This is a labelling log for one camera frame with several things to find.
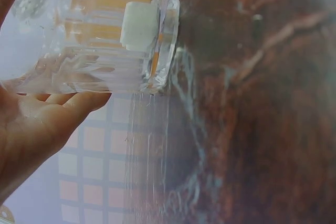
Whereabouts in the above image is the person's left hand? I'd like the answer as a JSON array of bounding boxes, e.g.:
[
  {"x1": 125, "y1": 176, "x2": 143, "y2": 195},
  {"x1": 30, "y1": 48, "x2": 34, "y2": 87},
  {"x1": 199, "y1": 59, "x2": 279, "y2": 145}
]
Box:
[{"x1": 0, "y1": 0, "x2": 112, "y2": 204}]

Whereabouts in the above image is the clear ribbed drinking glass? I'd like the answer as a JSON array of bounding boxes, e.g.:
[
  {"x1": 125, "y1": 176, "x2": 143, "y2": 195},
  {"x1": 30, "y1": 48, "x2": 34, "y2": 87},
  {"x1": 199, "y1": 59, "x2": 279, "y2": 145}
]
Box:
[{"x1": 0, "y1": 0, "x2": 182, "y2": 97}]

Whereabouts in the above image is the white cube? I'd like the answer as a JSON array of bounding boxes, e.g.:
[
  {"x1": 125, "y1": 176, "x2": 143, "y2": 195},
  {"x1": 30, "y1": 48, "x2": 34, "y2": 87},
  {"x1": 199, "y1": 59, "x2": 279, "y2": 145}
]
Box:
[{"x1": 120, "y1": 1, "x2": 159, "y2": 51}]

